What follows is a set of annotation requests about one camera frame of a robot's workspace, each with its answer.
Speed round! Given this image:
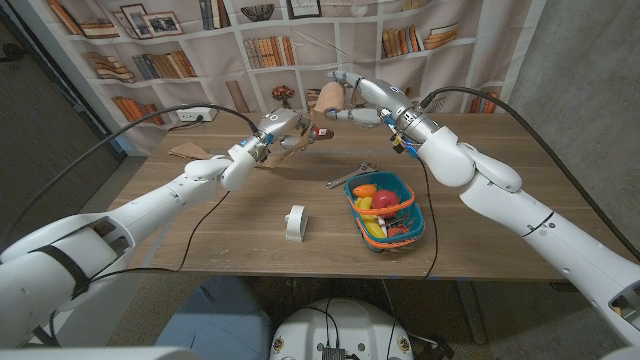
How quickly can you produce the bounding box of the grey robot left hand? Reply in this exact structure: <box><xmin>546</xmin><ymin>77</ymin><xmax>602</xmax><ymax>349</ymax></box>
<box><xmin>238</xmin><ymin>108</ymin><xmax>317</xmax><ymax>162</ymax></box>

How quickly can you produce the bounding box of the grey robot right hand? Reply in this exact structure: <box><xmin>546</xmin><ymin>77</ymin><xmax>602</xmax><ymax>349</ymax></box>
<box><xmin>324</xmin><ymin>69</ymin><xmax>442</xmax><ymax>145</ymax></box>

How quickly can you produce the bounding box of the tan adhesive wrap roll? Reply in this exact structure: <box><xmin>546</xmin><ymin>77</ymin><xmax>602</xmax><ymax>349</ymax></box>
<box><xmin>167</xmin><ymin>81</ymin><xmax>347</xmax><ymax>170</ymax></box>

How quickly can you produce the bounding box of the white power box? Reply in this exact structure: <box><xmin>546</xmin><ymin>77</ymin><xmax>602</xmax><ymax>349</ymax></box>
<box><xmin>175</xmin><ymin>107</ymin><xmax>219</xmax><ymax>123</ymax></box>

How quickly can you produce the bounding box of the printed bookshelf backdrop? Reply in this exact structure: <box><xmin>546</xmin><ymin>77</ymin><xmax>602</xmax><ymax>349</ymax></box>
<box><xmin>9</xmin><ymin>0</ymin><xmax>549</xmax><ymax>156</ymax></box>

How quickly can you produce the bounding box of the red toy tomato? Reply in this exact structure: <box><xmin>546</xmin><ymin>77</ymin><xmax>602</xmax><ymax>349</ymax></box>
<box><xmin>371</xmin><ymin>189</ymin><xmax>401</xmax><ymax>211</ymax></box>

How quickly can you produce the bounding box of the yellow toy banana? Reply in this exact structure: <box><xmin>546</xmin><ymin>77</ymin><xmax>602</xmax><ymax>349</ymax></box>
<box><xmin>362</xmin><ymin>217</ymin><xmax>387</xmax><ymax>240</ymax></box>

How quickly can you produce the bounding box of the blue stool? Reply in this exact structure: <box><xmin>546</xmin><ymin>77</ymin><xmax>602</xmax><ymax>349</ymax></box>
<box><xmin>154</xmin><ymin>274</ymin><xmax>274</xmax><ymax>360</ymax></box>

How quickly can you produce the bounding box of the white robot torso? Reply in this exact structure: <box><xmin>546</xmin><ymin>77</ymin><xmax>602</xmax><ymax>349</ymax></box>
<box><xmin>268</xmin><ymin>298</ymin><xmax>415</xmax><ymax>360</ymax></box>

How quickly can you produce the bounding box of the grey metal table leg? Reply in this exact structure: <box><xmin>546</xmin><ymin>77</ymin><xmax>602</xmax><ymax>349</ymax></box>
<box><xmin>452</xmin><ymin>279</ymin><xmax>489</xmax><ymax>346</ymax></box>

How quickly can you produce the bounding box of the dark grey partition panel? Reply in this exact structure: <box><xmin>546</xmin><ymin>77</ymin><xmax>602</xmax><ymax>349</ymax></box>
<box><xmin>0</xmin><ymin>7</ymin><xmax>127</xmax><ymax>251</ymax></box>

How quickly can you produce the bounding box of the black power box cable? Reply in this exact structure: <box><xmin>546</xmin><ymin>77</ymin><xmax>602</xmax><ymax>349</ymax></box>
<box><xmin>167</xmin><ymin>117</ymin><xmax>204</xmax><ymax>132</ymax></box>

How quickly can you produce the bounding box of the teal basket with orange handles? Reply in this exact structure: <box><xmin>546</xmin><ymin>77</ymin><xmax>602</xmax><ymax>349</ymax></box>
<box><xmin>343</xmin><ymin>171</ymin><xmax>426</xmax><ymax>252</ymax></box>

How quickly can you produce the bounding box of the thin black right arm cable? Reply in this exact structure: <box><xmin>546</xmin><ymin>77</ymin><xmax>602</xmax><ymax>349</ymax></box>
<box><xmin>387</xmin><ymin>157</ymin><xmax>440</xmax><ymax>360</ymax></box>

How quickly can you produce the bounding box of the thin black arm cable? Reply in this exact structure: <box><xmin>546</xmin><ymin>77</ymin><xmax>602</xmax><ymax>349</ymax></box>
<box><xmin>47</xmin><ymin>189</ymin><xmax>231</xmax><ymax>341</ymax></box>
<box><xmin>387</xmin><ymin>157</ymin><xmax>440</xmax><ymax>360</ymax></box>

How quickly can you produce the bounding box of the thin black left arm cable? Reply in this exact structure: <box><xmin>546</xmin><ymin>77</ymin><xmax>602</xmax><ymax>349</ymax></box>
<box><xmin>47</xmin><ymin>189</ymin><xmax>231</xmax><ymax>341</ymax></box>

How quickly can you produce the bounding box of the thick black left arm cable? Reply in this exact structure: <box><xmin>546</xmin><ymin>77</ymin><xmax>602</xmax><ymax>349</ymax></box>
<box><xmin>0</xmin><ymin>103</ymin><xmax>260</xmax><ymax>236</ymax></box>

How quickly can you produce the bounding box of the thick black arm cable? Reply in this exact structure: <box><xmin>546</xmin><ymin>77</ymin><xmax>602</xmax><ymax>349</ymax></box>
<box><xmin>0</xmin><ymin>103</ymin><xmax>260</xmax><ymax>236</ymax></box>
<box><xmin>418</xmin><ymin>86</ymin><xmax>640</xmax><ymax>262</ymax></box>

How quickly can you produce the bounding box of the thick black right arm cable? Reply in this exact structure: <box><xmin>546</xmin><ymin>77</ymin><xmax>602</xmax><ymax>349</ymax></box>
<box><xmin>418</xmin><ymin>86</ymin><xmax>640</xmax><ymax>262</ymax></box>

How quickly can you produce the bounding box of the black torso cable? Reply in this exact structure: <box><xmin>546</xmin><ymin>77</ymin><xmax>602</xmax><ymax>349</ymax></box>
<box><xmin>292</xmin><ymin>298</ymin><xmax>341</xmax><ymax>351</ymax></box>

